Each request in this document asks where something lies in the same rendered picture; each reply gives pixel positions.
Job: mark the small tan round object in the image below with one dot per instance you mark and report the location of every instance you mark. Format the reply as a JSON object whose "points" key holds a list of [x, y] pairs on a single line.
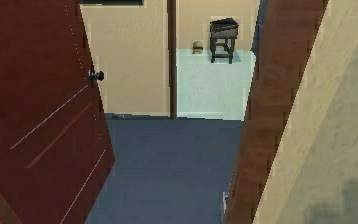
{"points": [[197, 46]]}

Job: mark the black round door knob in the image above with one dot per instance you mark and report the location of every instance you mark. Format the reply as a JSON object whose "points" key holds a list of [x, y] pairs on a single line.
{"points": [[97, 75]]}

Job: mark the dark wooden side table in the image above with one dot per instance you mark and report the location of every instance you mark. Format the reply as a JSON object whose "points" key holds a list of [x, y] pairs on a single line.
{"points": [[224, 33]]}

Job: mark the dark red room door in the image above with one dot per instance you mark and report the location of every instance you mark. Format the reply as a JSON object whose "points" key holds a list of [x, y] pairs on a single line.
{"points": [[40, 110]]}

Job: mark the dark brown door post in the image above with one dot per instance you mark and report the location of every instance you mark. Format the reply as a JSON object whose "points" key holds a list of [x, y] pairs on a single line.
{"points": [[172, 56]]}

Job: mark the brown wooden door frame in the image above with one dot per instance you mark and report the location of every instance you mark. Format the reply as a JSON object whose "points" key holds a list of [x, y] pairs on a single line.
{"points": [[273, 110]]}

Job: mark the black framed wall picture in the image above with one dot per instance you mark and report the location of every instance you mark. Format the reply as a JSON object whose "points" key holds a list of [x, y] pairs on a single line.
{"points": [[112, 2]]}

